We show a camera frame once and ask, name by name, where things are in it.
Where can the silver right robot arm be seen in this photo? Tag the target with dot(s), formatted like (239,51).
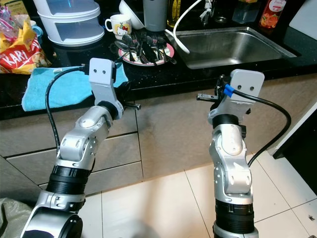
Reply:
(230,168)

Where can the pink plastic bag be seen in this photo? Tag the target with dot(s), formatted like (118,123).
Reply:
(10,25)

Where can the white bowl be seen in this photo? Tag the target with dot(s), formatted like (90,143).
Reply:
(129,12)

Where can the red juice pouch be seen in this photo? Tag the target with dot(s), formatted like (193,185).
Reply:
(271,14)

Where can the red yellow snack bag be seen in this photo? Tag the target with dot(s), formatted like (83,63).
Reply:
(25,59)

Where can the grey thermos with red logo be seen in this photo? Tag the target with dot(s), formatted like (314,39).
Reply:
(156,15)

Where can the chrome faucet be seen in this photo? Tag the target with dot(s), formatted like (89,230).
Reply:
(205,15)

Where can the yellow oil bottle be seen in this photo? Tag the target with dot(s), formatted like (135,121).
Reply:
(173,12)

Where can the white cartoon cat mug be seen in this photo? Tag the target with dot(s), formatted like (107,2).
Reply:
(121,27)

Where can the clear plastic tub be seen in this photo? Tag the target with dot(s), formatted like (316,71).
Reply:
(245,14)

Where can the grey sack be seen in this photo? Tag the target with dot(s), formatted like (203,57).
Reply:
(12,220)

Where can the white stacked food container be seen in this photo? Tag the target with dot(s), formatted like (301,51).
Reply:
(72,29)

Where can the black cutlery piece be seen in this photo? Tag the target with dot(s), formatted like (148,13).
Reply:
(156,49)

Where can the pink patterned plate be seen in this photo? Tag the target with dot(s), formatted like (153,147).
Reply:
(129,60)

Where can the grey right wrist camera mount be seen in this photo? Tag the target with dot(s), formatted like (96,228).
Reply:
(247,82)

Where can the blue towel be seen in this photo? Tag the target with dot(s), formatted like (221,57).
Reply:
(39,91)

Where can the yellow box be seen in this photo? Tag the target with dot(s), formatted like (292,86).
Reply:
(12,6)

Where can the stainless steel sink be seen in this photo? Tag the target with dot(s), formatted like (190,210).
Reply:
(228,47)

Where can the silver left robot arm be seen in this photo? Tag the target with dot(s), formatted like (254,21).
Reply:
(79,144)

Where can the pink yellow sponge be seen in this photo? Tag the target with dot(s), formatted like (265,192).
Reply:
(247,1)

